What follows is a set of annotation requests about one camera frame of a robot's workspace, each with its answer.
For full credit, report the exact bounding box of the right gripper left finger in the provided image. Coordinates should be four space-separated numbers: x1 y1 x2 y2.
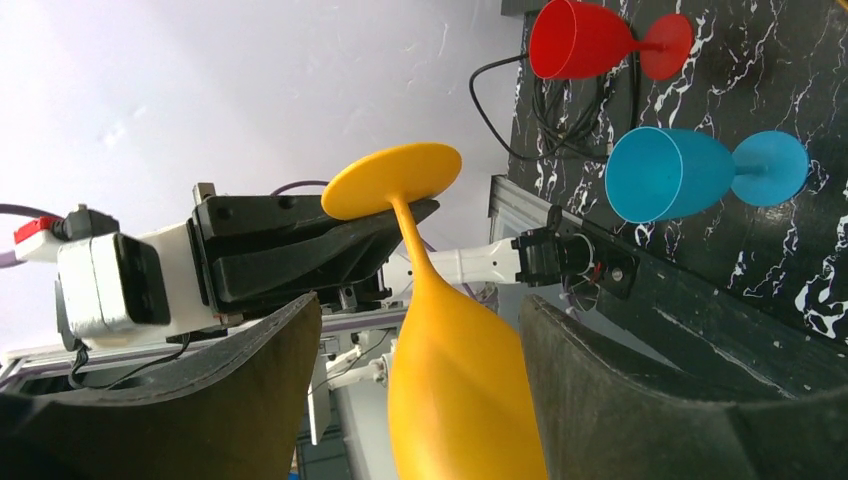
1 293 322 479

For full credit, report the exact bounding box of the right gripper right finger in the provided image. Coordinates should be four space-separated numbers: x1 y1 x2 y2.
519 295 847 479

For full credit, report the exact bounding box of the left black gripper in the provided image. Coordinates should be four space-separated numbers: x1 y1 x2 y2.
187 195 402 320

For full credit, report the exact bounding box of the orange glass yellow base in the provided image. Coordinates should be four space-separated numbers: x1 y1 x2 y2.
321 142 548 479

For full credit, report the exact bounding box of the blue wine glass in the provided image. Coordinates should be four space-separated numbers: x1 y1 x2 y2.
605 127 811 224

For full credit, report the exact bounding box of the red wine glass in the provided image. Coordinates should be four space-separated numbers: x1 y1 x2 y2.
527 1 694 81

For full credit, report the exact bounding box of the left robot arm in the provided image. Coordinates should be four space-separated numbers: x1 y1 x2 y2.
323 207 639 333

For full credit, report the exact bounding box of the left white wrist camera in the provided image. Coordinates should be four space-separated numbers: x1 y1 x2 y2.
14 209 171 352

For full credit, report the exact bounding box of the black coiled cable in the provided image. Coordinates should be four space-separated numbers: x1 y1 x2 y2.
468 49 644 164

